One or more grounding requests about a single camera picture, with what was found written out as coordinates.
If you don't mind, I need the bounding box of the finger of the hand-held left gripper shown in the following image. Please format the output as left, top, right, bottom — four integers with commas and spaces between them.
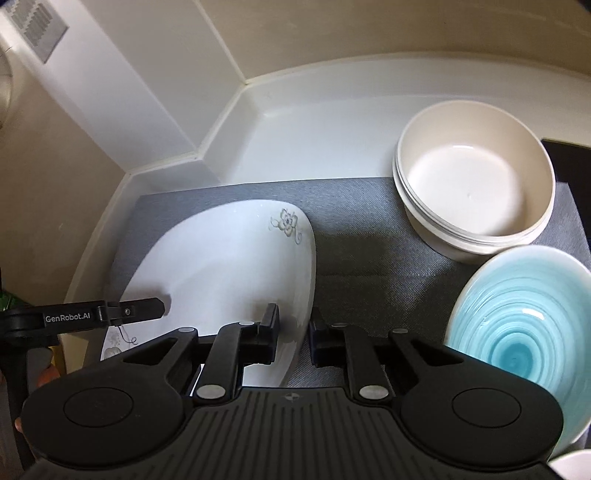
41, 298, 167, 334

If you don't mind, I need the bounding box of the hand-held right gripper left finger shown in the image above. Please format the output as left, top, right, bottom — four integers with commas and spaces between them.
124, 303, 281, 407

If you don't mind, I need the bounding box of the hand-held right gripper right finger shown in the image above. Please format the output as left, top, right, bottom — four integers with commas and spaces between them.
308, 308, 465, 401

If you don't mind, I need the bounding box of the white floral plate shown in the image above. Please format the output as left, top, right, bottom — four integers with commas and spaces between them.
100, 199, 317, 388

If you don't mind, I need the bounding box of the blue swirl plate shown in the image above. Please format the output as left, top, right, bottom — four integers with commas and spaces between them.
444, 246, 591, 462

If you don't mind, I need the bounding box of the white bowl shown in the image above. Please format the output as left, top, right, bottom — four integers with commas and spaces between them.
547, 450, 591, 480

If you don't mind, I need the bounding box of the person's left hand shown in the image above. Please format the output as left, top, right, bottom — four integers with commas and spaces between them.
13, 367, 64, 435

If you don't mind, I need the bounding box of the grey mat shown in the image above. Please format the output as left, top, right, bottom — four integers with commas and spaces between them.
108, 178, 591, 388

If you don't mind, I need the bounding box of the vent grille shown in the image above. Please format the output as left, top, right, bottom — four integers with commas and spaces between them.
7, 0, 70, 63

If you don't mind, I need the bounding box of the black gas stove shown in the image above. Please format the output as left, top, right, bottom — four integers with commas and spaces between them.
540, 137, 591, 213

